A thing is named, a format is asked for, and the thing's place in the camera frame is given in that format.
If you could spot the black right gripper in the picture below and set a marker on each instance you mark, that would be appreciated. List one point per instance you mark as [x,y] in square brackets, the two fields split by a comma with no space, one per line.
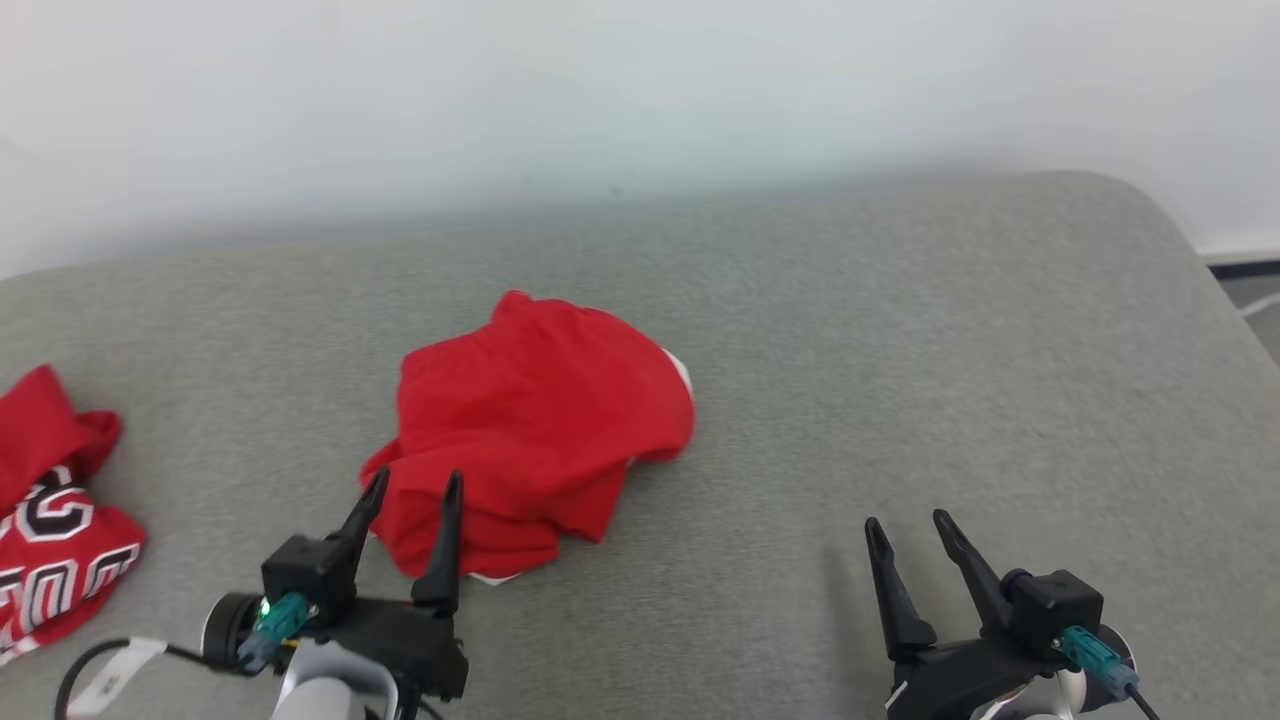
[950,685]

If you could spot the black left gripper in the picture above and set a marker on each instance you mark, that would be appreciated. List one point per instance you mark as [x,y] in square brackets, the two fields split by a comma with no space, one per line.
[420,645]

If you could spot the red shorts with white stripe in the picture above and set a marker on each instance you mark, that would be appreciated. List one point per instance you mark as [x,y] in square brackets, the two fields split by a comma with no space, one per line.
[530,420]

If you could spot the red basketball jersey number 23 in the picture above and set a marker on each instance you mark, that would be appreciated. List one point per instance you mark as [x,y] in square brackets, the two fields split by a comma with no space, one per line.
[50,540]

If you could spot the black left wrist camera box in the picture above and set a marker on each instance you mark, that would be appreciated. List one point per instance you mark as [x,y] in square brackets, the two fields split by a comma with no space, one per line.
[305,575]

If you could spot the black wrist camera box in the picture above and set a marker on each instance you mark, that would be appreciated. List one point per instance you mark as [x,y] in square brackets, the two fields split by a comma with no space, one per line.
[1055,605]
[305,575]

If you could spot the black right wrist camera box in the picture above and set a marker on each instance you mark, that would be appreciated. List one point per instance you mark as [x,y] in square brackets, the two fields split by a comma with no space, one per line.
[1055,605]

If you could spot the dark wall baseboard strip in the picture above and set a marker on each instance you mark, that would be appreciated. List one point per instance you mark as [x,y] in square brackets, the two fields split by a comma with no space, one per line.
[1250,267]

